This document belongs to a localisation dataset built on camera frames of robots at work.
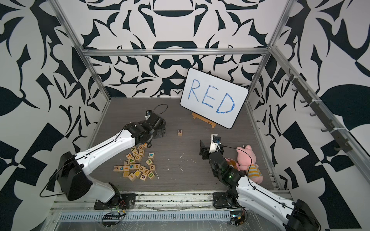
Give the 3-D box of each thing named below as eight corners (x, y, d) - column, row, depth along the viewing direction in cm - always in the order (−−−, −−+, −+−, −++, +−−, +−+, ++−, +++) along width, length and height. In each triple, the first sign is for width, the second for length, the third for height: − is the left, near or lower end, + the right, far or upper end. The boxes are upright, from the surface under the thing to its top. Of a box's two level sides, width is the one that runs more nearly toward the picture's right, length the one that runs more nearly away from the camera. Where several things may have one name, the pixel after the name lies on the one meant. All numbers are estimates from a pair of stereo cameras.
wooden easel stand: (190, 117, 108) (190, 114, 106) (192, 114, 110) (193, 111, 108) (213, 128, 102) (214, 126, 99) (215, 125, 104) (216, 122, 101)
